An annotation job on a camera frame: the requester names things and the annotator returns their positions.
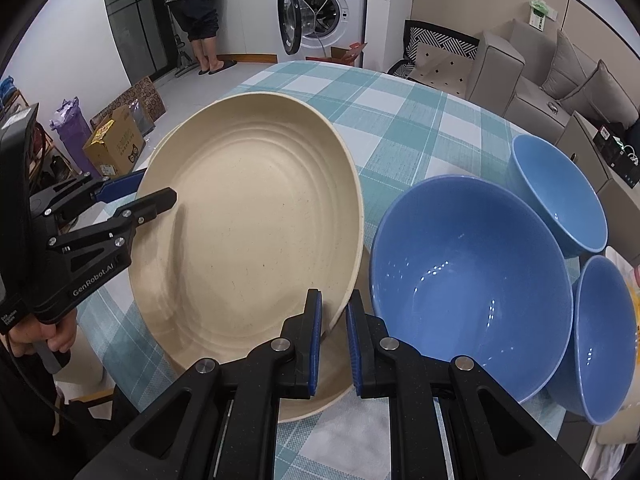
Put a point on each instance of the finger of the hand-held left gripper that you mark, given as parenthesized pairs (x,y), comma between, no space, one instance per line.
(150,202)
(120,185)

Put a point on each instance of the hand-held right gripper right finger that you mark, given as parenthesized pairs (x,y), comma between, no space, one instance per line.
(354,345)

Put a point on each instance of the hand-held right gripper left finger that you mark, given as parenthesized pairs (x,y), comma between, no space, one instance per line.
(315,340)

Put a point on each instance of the large blue bowl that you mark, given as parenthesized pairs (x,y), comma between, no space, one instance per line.
(465,285)

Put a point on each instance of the person's left hand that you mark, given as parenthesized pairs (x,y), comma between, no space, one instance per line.
(30,332)

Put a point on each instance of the yellow cardboard box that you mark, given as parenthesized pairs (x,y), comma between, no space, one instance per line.
(112,142)

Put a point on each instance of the purple plastic bag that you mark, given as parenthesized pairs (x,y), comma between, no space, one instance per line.
(75,132)

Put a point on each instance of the wooden shelf rack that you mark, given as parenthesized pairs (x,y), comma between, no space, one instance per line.
(45,155)

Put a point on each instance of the brown patterned paper bag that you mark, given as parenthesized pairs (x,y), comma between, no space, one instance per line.
(145,97)

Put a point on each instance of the grey floor mop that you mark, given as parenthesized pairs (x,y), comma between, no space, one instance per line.
(184,67)

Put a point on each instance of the dark glass door refrigerator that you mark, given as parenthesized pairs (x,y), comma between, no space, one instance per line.
(130,20)

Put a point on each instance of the white base cabinet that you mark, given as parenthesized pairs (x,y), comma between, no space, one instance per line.
(245,10)

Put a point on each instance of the teal checked tablecloth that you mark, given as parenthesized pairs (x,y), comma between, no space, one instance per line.
(400,120)

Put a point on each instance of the red cardboard box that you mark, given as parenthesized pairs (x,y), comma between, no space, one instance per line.
(345,54)

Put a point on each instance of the small blue bowl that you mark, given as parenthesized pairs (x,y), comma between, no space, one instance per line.
(560,185)
(605,340)

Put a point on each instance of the grey bedside cabinet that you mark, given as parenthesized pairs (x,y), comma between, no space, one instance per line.
(580,155)

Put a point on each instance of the black white patterned floor mat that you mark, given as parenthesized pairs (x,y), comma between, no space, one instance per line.
(435,60)

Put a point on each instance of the key bunch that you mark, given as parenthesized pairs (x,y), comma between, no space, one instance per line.
(553,108)

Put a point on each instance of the grey sofa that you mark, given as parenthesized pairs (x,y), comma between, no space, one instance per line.
(500,70)

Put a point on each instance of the black box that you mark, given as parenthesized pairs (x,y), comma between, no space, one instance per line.
(617,155)

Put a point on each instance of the grey cushion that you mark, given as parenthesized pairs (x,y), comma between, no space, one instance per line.
(600,95)
(567,65)

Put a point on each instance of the green white box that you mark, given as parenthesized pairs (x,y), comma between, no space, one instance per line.
(539,16)

